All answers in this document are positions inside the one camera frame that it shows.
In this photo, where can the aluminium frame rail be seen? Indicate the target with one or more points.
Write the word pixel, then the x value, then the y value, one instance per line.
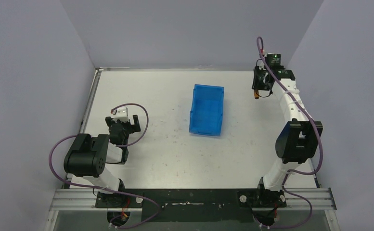
pixel 85 200

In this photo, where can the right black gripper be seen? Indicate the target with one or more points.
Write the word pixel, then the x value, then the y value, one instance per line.
pixel 256 84

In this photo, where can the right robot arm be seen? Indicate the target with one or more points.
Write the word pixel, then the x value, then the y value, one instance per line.
pixel 297 142

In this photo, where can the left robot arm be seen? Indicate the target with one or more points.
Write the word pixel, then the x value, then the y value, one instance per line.
pixel 88 156

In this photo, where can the blue plastic bin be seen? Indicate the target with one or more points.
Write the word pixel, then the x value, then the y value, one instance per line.
pixel 206 114

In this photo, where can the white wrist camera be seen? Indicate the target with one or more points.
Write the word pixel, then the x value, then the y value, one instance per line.
pixel 120 114
pixel 261 65

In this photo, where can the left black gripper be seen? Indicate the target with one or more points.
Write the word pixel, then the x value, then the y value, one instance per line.
pixel 122 124

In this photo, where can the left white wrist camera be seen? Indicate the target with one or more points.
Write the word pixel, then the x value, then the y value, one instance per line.
pixel 120 114

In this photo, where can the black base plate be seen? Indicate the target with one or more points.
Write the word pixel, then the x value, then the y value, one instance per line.
pixel 196 205

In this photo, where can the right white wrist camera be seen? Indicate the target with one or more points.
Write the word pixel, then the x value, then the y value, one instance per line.
pixel 261 65

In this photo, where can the orange handled screwdriver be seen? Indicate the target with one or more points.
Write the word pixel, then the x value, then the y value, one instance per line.
pixel 256 95

